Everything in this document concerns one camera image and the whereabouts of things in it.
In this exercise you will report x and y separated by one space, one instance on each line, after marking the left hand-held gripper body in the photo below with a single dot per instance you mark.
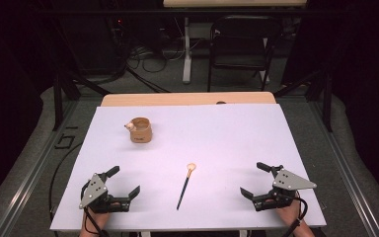
93 192

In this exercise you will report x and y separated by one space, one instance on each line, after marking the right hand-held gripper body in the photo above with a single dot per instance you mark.
289 182

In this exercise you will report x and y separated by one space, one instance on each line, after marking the person's left hand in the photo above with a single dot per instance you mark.
96 219

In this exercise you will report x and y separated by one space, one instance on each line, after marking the person's right hand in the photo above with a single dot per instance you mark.
288 214

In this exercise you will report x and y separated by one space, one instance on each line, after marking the white table cover sheet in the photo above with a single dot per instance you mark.
210 138

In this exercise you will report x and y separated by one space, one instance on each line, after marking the light wooden table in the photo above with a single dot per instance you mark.
177 98

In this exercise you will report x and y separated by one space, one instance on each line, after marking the black folding chair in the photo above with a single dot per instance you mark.
242 62

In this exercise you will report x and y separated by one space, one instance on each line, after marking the dark equipment box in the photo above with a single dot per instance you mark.
92 42

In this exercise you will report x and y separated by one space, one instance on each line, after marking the white desk leg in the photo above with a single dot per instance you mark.
187 59

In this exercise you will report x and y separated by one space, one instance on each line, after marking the light wood desk top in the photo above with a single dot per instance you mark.
233 3

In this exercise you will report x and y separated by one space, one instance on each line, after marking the aluminium floor rail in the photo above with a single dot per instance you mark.
349 184
25 184

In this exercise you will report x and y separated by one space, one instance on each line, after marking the black metal frame stand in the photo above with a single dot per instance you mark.
326 105
58 105

